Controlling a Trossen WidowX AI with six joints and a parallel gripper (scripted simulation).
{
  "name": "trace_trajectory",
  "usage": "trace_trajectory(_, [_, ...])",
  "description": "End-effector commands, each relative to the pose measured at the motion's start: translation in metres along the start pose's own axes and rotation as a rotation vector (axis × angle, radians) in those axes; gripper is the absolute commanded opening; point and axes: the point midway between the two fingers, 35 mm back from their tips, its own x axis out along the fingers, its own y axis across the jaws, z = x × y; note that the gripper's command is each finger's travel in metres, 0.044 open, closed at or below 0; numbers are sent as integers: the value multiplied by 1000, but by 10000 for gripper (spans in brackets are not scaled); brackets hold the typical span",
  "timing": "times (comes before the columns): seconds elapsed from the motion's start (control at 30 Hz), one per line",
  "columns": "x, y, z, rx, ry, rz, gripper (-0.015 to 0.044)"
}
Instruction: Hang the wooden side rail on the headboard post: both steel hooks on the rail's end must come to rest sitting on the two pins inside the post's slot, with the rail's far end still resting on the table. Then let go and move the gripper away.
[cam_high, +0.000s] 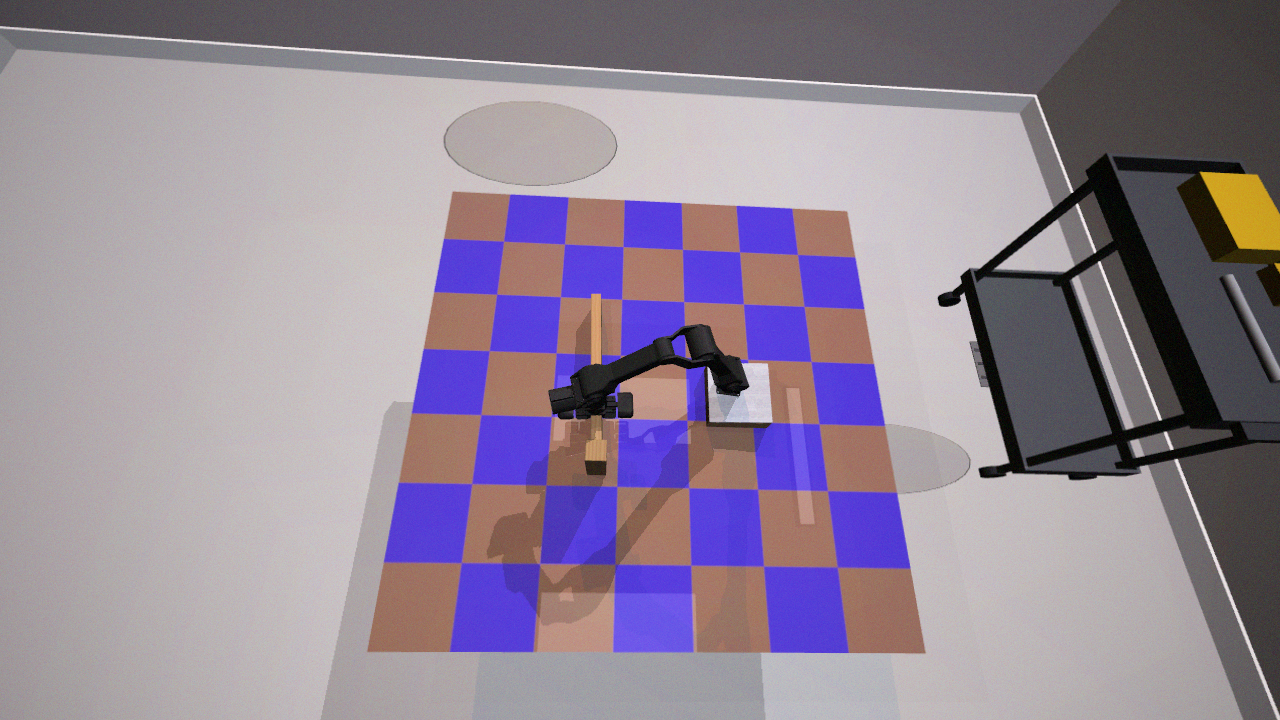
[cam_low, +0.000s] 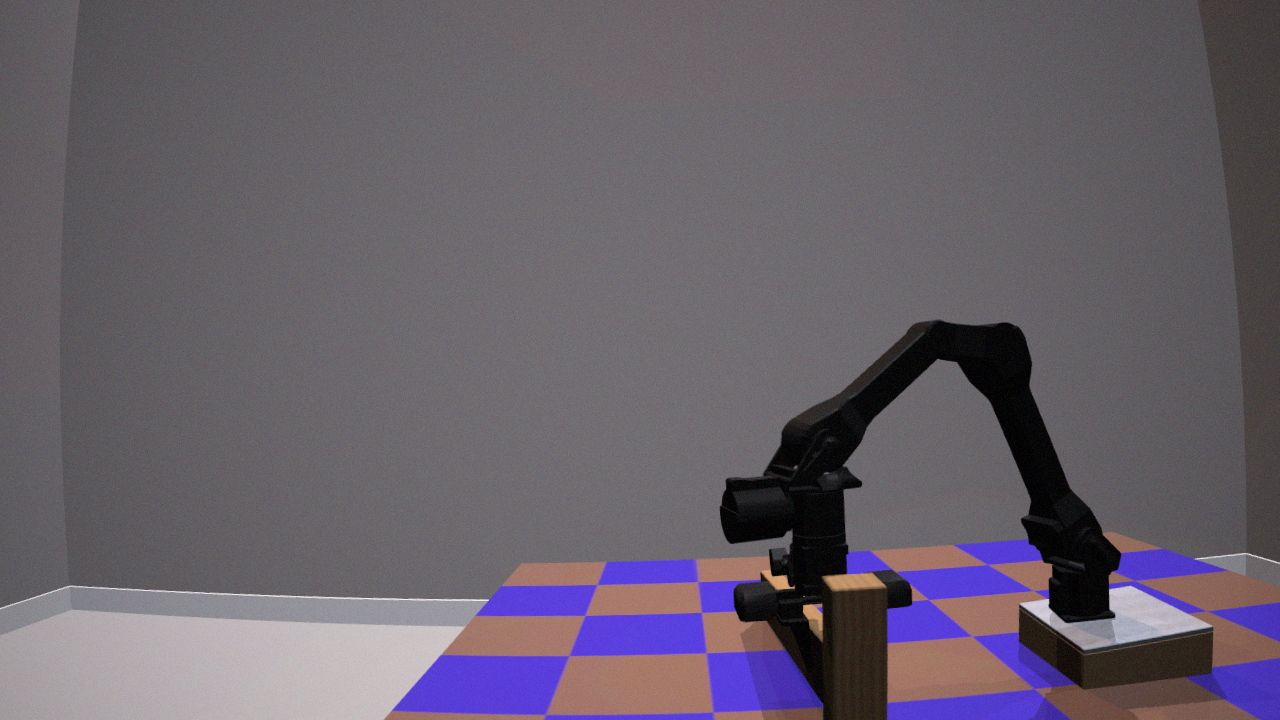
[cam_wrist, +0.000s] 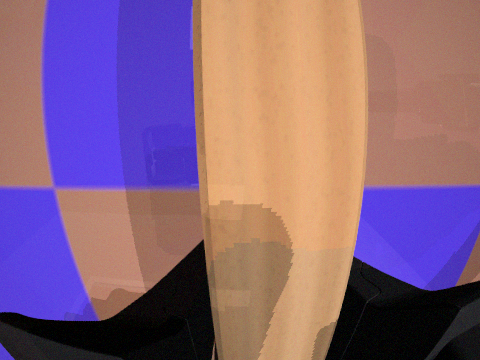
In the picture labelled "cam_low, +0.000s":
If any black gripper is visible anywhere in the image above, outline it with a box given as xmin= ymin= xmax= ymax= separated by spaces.
xmin=733 ymin=530 xmax=913 ymax=673

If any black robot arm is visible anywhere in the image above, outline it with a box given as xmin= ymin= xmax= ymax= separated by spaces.
xmin=721 ymin=319 xmax=1123 ymax=623

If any brown wooden post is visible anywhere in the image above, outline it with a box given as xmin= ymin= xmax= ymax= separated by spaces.
xmin=822 ymin=573 xmax=888 ymax=720

